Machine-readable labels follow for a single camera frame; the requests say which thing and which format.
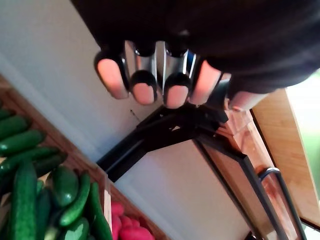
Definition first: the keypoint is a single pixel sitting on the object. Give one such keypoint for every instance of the wooden shelf post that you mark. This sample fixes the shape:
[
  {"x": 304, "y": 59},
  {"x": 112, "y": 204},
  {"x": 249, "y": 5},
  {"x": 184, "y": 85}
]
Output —
[{"x": 240, "y": 135}]

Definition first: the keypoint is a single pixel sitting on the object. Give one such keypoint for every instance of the pink red vegetable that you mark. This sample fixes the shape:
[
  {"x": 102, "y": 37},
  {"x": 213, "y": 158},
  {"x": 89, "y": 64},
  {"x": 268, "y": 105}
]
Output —
[
  {"x": 127, "y": 221},
  {"x": 136, "y": 233},
  {"x": 116, "y": 208},
  {"x": 115, "y": 226}
]

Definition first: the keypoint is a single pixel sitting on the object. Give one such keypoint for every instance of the black metal shelf rail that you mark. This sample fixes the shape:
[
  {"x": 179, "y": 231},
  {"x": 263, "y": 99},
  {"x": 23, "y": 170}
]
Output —
[{"x": 240, "y": 165}]

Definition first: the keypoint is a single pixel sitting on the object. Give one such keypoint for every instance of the wooden vegetable crate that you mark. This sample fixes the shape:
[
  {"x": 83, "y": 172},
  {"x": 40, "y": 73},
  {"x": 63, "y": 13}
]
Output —
[{"x": 75, "y": 160}]

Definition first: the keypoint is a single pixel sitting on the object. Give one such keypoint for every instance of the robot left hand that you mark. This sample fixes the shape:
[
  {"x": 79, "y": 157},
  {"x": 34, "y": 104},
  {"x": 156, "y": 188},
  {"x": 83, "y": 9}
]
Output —
[{"x": 225, "y": 37}]

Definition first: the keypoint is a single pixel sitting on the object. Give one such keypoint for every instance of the light wooden board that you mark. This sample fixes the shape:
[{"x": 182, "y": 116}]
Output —
[{"x": 282, "y": 140}]

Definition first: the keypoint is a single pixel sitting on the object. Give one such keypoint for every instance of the short fat green cucumber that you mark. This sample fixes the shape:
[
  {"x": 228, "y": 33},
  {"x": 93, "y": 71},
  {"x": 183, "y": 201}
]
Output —
[{"x": 65, "y": 185}]

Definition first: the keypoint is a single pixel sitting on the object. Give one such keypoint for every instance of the black metal shelf bracket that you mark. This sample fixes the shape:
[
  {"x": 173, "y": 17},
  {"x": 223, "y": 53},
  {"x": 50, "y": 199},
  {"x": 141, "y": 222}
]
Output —
[{"x": 160, "y": 130}]

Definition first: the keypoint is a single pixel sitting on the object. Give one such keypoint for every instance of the long green cucumber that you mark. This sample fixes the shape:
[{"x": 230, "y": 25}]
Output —
[{"x": 23, "y": 200}]

